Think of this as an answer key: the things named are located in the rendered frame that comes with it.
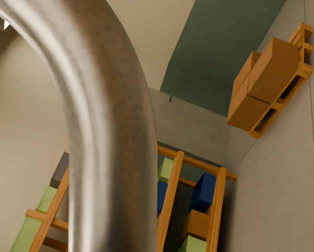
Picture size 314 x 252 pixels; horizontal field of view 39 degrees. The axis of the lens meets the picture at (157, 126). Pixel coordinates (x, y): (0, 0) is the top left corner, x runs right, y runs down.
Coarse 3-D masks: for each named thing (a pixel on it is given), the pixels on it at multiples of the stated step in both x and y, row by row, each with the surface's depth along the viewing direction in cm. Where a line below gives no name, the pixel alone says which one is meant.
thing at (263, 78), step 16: (304, 32) 494; (272, 48) 456; (288, 48) 465; (304, 48) 468; (256, 64) 494; (272, 64) 451; (288, 64) 447; (304, 64) 450; (240, 80) 543; (256, 80) 470; (272, 80) 466; (288, 80) 461; (304, 80) 456; (240, 96) 512; (256, 96) 486; (272, 96) 481; (288, 96) 482; (240, 112) 513; (256, 112) 507; (240, 128) 535; (256, 128) 532
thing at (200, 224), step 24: (168, 168) 544; (216, 168) 562; (48, 192) 468; (168, 192) 514; (192, 192) 580; (216, 192) 536; (24, 216) 446; (48, 216) 442; (168, 216) 486; (192, 216) 510; (216, 216) 506; (24, 240) 427; (48, 240) 476; (192, 240) 487; (216, 240) 485
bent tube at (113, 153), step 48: (0, 0) 14; (48, 0) 14; (96, 0) 14; (48, 48) 14; (96, 48) 14; (96, 96) 14; (144, 96) 14; (96, 144) 14; (144, 144) 14; (96, 192) 14; (144, 192) 14; (96, 240) 14; (144, 240) 14
